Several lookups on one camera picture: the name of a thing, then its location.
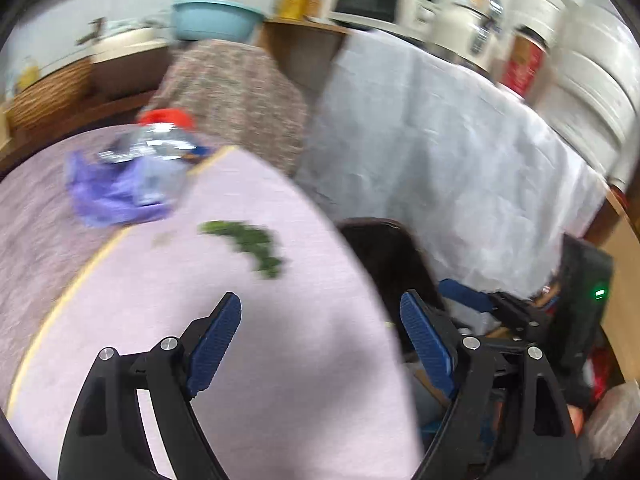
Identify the yellow soap dispenser bottle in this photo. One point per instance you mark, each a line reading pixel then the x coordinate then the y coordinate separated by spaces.
pixel 28 74

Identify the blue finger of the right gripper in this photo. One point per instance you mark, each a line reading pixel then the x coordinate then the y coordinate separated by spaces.
pixel 471 298

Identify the red plastic item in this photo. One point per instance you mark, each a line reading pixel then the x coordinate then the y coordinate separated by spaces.
pixel 172 116

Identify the black trash bin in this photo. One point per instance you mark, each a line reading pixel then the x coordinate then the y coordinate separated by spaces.
pixel 389 254

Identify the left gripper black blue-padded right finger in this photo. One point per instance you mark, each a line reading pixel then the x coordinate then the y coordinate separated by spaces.
pixel 507 417

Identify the brass faucet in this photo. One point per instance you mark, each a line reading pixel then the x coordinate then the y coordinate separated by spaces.
pixel 95 34

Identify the purple striped tablecloth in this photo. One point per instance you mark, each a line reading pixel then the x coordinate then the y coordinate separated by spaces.
pixel 312 385

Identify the brown white pot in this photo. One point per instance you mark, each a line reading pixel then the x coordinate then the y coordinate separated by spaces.
pixel 129 63

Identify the stacked white paper bowls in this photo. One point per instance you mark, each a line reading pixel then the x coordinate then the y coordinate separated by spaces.
pixel 588 88

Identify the green vegetable scraps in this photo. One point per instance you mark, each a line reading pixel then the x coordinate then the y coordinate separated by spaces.
pixel 249 240

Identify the woven brown sink bowl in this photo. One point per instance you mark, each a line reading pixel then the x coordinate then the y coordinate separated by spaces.
pixel 50 96

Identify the dark wooden counter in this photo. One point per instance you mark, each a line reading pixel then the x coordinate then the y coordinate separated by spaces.
pixel 302 50

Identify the red paper cup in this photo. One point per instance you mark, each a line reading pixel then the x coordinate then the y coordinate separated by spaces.
pixel 527 55

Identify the white cloth cover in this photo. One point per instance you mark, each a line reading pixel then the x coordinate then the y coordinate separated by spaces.
pixel 484 185

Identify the purple foil snack bag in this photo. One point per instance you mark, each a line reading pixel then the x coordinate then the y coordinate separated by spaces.
pixel 139 178

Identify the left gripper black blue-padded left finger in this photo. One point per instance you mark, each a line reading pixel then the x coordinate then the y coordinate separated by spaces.
pixel 105 437

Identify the floral brown cloth cover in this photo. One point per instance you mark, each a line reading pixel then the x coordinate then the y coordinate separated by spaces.
pixel 236 93

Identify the white electric kettle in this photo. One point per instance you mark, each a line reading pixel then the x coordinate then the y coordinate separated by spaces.
pixel 466 35

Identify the light blue plastic basin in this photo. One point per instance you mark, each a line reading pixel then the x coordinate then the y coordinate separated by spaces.
pixel 195 20

